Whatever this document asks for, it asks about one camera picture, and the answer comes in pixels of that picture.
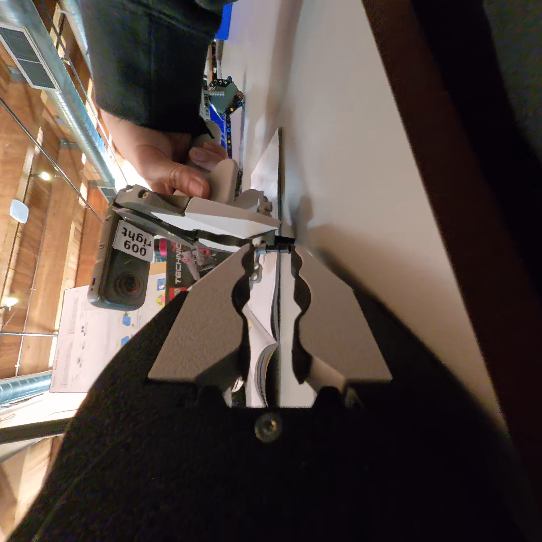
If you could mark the silver ventilation duct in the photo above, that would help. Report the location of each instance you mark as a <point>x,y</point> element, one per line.
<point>72,106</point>
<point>21,389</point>

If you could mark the black toy set box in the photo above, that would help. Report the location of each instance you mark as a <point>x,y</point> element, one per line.
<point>178,271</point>

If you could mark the blue plastic bin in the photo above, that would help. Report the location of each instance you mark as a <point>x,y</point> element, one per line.
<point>224,21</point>

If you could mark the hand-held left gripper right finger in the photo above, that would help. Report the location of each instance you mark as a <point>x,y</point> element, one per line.
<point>343,330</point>

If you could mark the ceiling vent grille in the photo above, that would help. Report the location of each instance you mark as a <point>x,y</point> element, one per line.
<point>25,55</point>

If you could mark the person's right hand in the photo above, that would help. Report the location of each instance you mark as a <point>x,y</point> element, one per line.
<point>161,161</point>

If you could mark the white wall chart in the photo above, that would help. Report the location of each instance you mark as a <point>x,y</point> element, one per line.
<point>93,338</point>

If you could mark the ceiling lamp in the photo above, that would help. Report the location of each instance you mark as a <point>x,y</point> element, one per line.
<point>44,176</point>
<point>9,302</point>

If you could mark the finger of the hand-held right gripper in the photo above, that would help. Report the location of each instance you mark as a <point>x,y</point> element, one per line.
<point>228,220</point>
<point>211,242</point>

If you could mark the black toy chassis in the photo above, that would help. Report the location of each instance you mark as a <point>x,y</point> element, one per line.
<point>222,95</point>

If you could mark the person's right forearm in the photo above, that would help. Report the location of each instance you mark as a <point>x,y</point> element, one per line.
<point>148,59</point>

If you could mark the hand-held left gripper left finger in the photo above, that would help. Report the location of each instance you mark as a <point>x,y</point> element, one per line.
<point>199,322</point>

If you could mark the white instruction booklet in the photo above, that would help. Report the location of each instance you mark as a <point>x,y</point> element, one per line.
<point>269,169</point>

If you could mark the white ceiling disc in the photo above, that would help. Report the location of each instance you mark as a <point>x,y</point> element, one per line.
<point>19,211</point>

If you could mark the long black toy axle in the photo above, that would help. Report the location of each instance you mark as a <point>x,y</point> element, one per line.
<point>283,249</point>

